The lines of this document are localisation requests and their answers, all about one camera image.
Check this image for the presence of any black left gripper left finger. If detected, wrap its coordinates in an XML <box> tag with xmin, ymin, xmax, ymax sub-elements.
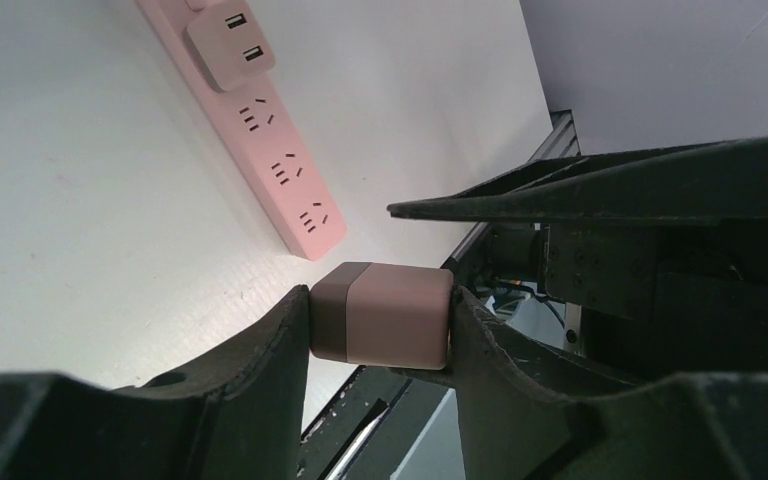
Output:
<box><xmin>0</xmin><ymin>286</ymin><xmax>309</xmax><ymax>479</ymax></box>

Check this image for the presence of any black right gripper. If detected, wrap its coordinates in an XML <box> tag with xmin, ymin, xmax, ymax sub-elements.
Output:
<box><xmin>387</xmin><ymin>136</ymin><xmax>768</xmax><ymax>379</ymax></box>

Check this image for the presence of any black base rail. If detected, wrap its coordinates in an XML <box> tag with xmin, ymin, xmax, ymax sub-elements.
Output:
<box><xmin>294</xmin><ymin>367</ymin><xmax>448</xmax><ymax>479</ymax></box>

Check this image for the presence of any pink power strip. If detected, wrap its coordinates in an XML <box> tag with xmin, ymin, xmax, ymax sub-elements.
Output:
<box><xmin>139</xmin><ymin>0</ymin><xmax>347</xmax><ymax>260</ymax></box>

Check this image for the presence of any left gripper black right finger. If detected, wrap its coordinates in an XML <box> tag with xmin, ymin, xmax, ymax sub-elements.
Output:
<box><xmin>451</xmin><ymin>288</ymin><xmax>768</xmax><ymax>479</ymax></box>

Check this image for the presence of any pink charger plug with prongs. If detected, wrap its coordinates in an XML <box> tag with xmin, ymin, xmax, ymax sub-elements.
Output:
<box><xmin>184</xmin><ymin>0</ymin><xmax>276</xmax><ymax>93</ymax></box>

